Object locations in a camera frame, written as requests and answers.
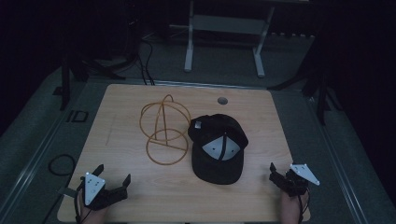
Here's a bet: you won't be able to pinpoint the black rectangular floor bracket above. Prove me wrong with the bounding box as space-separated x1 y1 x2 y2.
65 109 90 123

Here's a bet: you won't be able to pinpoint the black tripod stand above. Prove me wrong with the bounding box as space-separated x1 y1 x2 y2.
52 18 141 112
267 36 344 127

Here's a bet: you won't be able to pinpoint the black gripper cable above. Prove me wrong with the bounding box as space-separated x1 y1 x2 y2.
296 186 312 224
73 180 86 224

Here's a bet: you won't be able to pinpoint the person's right hand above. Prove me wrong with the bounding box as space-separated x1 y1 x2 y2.
280 188 310 224

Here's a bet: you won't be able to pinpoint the golden wire hat stand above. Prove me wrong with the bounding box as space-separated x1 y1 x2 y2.
139 93 192 166

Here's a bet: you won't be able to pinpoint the black floor cable loop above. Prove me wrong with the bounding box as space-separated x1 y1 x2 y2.
48 153 77 177

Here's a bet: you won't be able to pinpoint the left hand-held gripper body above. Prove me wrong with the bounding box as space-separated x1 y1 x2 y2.
81 172 110 211

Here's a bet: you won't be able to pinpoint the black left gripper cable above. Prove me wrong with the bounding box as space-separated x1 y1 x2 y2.
73 180 86 224

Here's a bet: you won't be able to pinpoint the person's left hand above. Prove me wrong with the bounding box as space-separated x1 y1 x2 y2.
78 189 109 224

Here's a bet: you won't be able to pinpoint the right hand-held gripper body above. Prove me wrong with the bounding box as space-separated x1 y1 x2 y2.
282 163 321 198

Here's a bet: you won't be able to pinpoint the white metal table frame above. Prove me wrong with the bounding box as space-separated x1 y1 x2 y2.
183 0 276 78

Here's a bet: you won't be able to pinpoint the black baseball cap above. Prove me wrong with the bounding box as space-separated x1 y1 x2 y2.
187 113 249 186

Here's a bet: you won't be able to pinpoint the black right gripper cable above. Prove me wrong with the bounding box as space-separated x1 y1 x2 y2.
296 186 312 224

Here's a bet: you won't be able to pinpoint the black cables on floor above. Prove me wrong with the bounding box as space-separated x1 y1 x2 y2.
136 34 157 86

